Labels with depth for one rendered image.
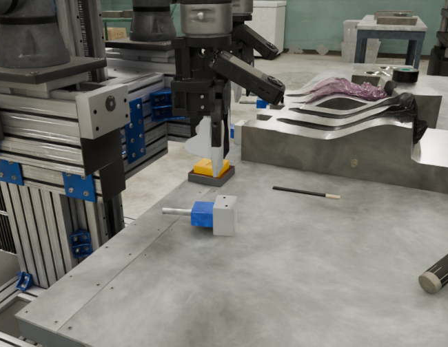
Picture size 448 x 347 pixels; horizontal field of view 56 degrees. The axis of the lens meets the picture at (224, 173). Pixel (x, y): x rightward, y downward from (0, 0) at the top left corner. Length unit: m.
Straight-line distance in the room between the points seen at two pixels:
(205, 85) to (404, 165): 0.51
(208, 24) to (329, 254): 0.40
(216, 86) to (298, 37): 7.80
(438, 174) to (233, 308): 0.56
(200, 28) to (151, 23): 0.77
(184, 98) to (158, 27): 0.76
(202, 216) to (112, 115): 0.35
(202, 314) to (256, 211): 0.29
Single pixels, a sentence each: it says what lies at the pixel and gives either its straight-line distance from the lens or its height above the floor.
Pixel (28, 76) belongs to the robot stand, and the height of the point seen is 1.03.
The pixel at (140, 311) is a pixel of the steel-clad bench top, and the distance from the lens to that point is 0.60.
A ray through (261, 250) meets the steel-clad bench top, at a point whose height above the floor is 0.80.
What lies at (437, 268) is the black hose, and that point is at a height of 0.83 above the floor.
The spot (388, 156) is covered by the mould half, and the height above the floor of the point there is 0.86.
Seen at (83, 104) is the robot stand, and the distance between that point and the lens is 0.91.
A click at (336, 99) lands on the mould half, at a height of 0.89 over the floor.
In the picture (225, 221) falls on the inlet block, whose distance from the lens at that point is 0.73.
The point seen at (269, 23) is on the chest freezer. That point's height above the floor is 0.61.
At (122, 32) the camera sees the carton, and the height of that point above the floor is 0.33.
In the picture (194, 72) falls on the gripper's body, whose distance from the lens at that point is 0.66.
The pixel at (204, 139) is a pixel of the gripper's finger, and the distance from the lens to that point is 0.65.
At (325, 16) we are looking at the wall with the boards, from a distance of 8.32.
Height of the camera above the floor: 1.20
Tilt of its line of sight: 24 degrees down
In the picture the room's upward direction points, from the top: straight up
